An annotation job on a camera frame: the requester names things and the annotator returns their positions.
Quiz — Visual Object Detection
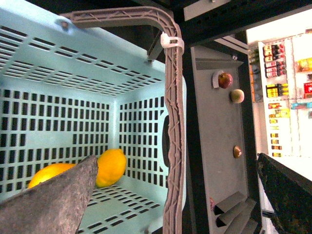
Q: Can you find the grey display shelf board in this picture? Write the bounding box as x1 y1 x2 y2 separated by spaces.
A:
191 46 258 234

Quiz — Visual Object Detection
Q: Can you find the left gripper grey felt left finger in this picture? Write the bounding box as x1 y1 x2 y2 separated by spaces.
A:
0 156 98 234

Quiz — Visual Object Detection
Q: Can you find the white shelf of bottles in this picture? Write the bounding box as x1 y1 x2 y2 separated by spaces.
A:
248 29 312 159

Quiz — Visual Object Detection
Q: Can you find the dark red apple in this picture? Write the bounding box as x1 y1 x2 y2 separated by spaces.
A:
218 73 234 89

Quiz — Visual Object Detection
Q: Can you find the green red apple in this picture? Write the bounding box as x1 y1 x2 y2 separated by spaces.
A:
230 89 245 103

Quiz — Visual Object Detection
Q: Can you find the orange yellow mango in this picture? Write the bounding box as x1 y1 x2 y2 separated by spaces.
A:
28 163 75 189

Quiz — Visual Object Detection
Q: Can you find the yellow lemon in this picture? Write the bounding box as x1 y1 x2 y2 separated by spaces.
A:
96 149 126 188

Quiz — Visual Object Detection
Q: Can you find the brown fruit on shelf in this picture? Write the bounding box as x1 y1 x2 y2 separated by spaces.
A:
233 145 242 158

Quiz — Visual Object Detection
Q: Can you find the light blue plastic basket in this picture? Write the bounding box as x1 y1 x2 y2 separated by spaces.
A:
0 6 188 234

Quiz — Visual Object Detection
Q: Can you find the brown basket handle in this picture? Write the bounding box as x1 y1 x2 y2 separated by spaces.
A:
61 6 186 234

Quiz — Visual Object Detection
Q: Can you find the left gripper dark speckled right finger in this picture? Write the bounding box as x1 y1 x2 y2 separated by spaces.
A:
256 153 312 234

